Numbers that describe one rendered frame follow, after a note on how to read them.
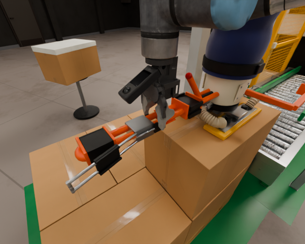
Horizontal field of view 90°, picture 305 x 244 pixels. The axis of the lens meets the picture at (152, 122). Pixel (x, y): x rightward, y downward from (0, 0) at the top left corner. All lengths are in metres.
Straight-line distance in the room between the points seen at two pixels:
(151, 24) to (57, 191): 0.97
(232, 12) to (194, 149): 0.44
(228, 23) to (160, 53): 0.14
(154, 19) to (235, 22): 0.15
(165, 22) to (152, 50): 0.06
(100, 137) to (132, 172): 0.62
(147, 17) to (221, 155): 0.49
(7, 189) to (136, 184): 1.41
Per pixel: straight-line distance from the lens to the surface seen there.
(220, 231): 1.53
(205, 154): 0.60
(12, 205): 1.93
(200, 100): 0.60
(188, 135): 0.66
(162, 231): 0.87
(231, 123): 0.74
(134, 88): 0.39
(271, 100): 0.76
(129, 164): 1.06
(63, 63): 2.09
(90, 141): 0.43
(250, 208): 1.71
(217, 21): 0.32
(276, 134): 1.62
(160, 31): 0.37
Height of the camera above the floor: 1.37
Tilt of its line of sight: 37 degrees down
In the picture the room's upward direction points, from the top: straight up
